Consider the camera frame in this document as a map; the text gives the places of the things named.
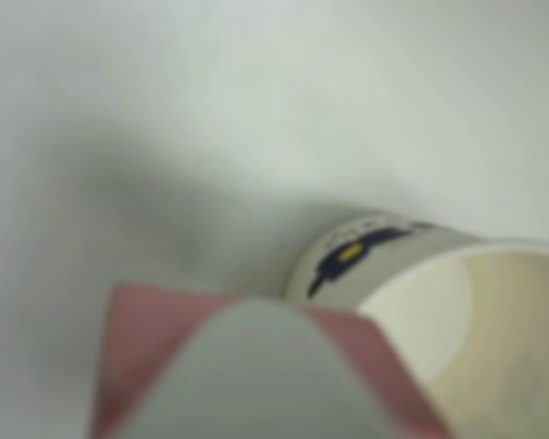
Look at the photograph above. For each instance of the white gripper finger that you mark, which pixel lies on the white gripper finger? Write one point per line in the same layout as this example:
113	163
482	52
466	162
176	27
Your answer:
256	379

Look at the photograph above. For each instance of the pink block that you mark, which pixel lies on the pink block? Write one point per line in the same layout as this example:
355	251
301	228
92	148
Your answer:
137	324

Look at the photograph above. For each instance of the printed white paper cup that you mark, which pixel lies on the printed white paper cup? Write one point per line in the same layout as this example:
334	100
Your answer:
444	320

